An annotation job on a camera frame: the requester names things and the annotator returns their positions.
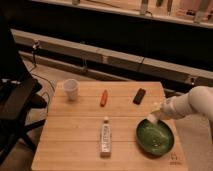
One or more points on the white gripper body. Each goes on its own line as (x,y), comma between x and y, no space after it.
(156,114)

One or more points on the green ceramic bowl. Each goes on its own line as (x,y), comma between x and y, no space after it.
(155,139)

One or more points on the black rectangular block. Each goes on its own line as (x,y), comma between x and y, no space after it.
(139,96)

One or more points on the white tube bottle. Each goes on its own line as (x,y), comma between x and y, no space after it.
(105,139)

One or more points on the wooden table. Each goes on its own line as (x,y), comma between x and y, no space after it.
(97,131)

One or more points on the black chair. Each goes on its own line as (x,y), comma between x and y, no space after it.
(18,94)

